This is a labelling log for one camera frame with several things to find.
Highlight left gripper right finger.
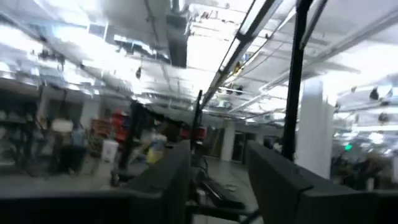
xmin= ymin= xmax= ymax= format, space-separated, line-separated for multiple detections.
xmin=245 ymin=141 xmax=313 ymax=224

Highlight red box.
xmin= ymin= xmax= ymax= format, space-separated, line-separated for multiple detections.
xmin=180 ymin=126 xmax=208 ymax=141

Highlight thin black pole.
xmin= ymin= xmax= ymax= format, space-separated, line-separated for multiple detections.
xmin=190 ymin=90 xmax=203 ymax=150

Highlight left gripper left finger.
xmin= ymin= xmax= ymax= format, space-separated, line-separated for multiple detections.
xmin=124 ymin=139 xmax=192 ymax=224

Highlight red stacked bins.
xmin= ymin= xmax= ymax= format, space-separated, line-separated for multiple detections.
xmin=110 ymin=108 xmax=130 ymax=142

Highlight white bucket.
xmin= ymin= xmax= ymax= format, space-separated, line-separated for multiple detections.
xmin=101 ymin=139 xmax=119 ymax=163

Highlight yellow container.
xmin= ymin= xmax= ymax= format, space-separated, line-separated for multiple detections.
xmin=147 ymin=134 xmax=168 ymax=164

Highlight large white column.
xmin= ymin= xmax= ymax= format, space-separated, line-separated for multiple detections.
xmin=295 ymin=79 xmax=335 ymax=180

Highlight slim white column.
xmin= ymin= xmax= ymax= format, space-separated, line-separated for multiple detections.
xmin=220 ymin=124 xmax=236 ymax=162

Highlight black ceiling duct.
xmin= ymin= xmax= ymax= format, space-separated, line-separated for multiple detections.
xmin=166 ymin=14 xmax=190 ymax=68

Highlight black metal frame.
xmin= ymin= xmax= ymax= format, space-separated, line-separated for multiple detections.
xmin=281 ymin=0 xmax=313 ymax=161

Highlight dark shelf post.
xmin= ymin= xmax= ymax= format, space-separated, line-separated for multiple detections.
xmin=119 ymin=101 xmax=142 ymax=170

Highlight long ceiling light rail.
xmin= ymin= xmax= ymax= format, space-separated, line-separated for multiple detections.
xmin=200 ymin=0 xmax=284 ymax=110

